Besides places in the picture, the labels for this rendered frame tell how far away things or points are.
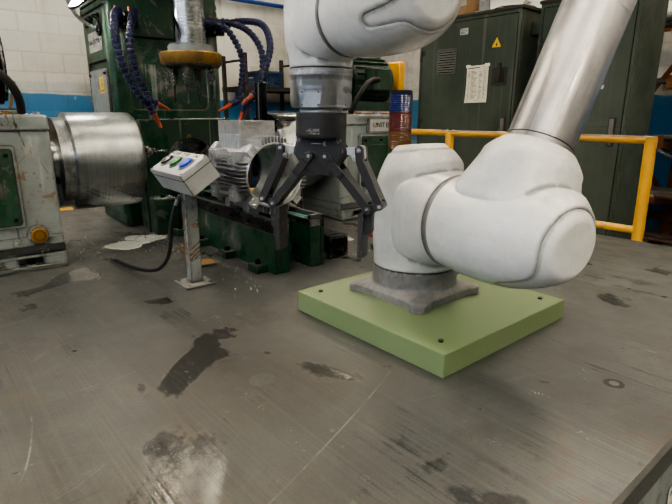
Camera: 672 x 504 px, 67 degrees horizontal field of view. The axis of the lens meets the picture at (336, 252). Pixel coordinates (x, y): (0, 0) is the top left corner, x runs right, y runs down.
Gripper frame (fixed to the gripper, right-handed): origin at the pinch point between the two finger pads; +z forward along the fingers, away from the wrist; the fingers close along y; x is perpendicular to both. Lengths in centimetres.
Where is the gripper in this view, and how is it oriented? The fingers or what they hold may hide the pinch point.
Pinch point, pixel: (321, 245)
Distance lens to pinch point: 80.5
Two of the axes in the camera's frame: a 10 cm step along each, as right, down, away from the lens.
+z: -0.1, 9.6, 2.7
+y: 9.4, 1.0, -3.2
